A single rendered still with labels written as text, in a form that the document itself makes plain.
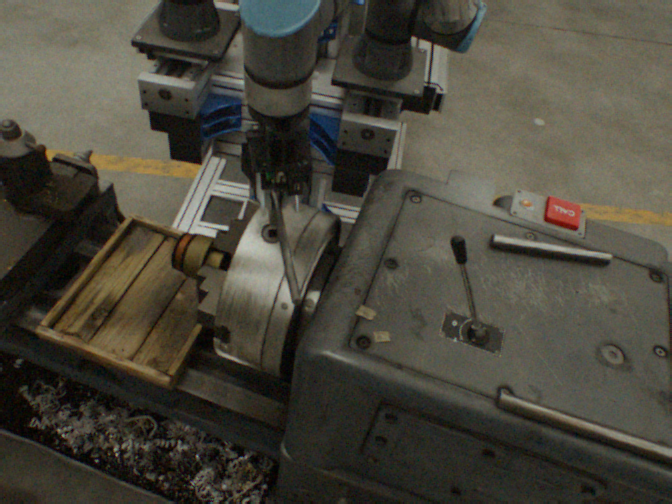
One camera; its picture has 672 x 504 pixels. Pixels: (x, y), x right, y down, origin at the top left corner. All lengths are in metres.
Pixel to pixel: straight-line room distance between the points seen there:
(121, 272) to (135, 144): 1.75
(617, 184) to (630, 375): 2.58
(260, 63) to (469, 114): 2.98
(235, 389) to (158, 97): 0.73
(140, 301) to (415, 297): 0.66
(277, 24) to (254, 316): 0.51
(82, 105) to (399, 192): 2.53
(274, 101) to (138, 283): 0.80
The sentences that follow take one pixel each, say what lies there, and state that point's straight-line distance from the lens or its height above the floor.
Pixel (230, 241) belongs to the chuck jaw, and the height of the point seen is 1.13.
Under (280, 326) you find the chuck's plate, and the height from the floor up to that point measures 1.16.
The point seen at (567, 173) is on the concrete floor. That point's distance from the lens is 3.40.
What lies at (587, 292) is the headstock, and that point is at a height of 1.25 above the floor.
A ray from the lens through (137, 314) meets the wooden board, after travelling 1.31.
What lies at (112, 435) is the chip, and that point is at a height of 0.60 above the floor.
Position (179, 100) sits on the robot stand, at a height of 1.08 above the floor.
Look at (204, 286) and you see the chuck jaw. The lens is 1.05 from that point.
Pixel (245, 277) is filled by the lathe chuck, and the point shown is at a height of 1.20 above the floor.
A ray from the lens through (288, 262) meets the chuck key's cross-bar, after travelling 0.73.
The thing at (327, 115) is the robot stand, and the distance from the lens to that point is 1.56.
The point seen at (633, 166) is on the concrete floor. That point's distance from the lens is 3.68.
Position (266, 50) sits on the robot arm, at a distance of 0.60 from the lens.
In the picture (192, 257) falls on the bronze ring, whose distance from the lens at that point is 1.10.
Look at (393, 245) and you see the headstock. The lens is 0.95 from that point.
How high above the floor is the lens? 1.96
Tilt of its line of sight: 50 degrees down
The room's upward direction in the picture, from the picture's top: 11 degrees clockwise
